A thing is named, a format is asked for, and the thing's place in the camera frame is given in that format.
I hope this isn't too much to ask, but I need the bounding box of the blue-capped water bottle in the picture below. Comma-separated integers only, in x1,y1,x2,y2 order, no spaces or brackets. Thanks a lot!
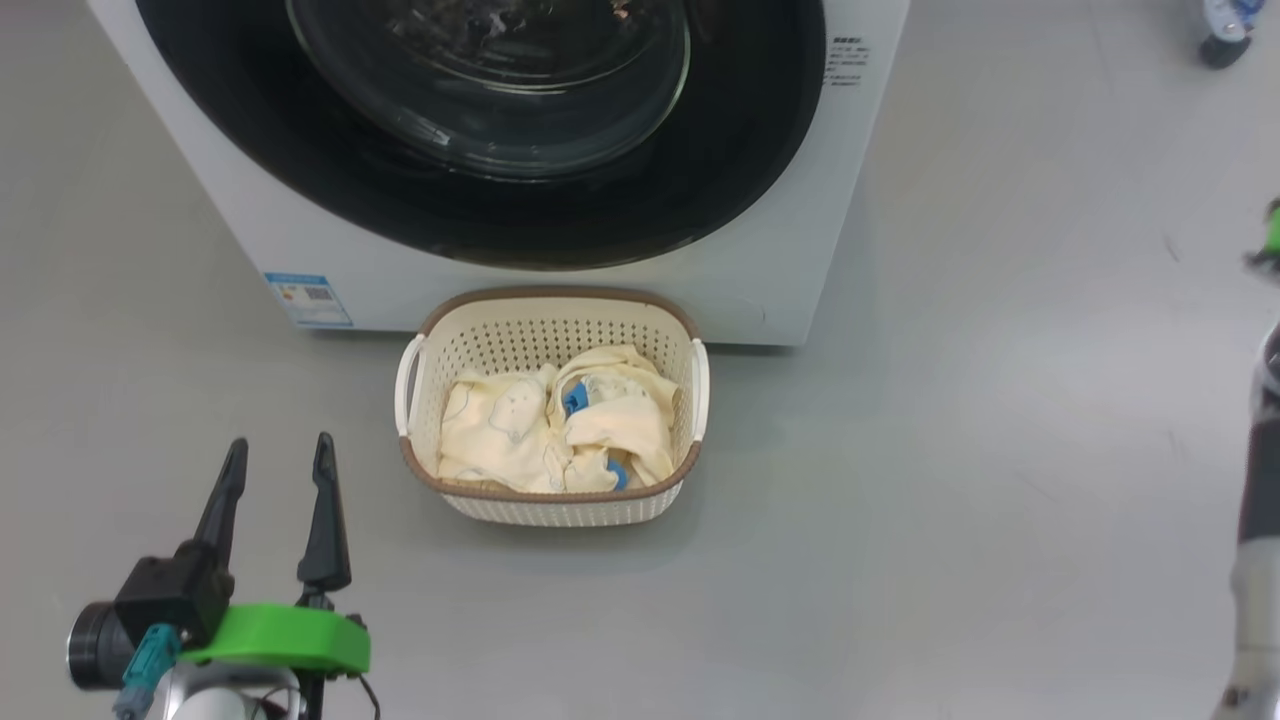
1203,0,1263,33

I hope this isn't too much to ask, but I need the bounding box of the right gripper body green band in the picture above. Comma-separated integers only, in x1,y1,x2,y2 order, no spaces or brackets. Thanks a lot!
1243,198,1280,279

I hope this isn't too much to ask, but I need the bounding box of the cream garment with blue cuffs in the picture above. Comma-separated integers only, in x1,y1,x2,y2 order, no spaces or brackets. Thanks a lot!
547,345,681,493

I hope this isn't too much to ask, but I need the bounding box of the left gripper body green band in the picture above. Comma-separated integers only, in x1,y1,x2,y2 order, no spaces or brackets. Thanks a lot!
178,592,372,677

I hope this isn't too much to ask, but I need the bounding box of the blue energy label sticker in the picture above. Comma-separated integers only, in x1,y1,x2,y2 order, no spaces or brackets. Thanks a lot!
264,272,354,330

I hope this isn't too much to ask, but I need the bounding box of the white front-load washing machine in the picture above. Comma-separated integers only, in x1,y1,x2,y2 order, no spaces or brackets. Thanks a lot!
85,0,911,348

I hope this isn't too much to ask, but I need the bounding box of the cream perforated laundry basket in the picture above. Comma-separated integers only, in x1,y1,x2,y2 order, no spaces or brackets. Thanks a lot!
394,286,711,528

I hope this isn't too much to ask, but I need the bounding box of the teal left camera cable plug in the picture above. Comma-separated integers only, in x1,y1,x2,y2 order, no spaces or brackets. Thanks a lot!
113,625,183,720

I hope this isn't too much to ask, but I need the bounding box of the black-rimmed glass washer door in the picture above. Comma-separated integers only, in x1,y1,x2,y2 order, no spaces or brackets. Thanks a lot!
135,0,827,271

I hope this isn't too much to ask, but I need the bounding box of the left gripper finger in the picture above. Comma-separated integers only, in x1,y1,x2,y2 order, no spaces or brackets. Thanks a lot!
297,432,353,596
193,438,249,579

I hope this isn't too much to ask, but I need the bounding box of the metal leg with caster wheel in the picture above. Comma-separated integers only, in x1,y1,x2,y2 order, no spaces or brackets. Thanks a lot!
1198,20,1253,70

